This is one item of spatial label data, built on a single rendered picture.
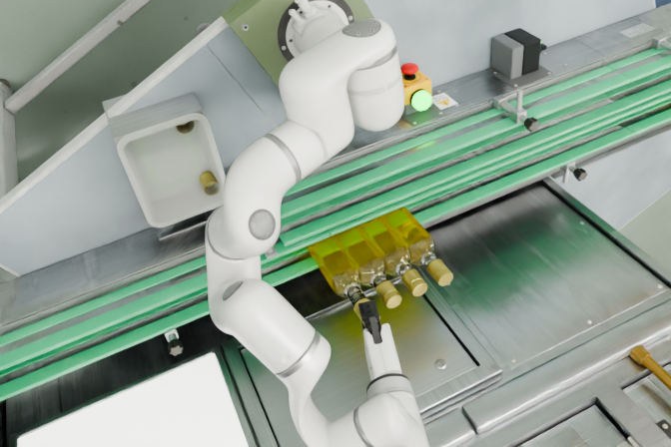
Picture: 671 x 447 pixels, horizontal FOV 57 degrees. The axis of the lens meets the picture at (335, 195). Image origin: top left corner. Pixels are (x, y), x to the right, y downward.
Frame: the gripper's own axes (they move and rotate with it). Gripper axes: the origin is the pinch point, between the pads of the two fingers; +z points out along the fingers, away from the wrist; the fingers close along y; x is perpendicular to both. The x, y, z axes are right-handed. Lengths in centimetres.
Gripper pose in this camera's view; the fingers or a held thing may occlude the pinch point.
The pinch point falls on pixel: (369, 317)
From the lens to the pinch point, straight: 117.0
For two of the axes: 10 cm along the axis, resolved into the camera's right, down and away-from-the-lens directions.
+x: -9.8, 2.1, -0.4
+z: -1.6, -6.2, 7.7
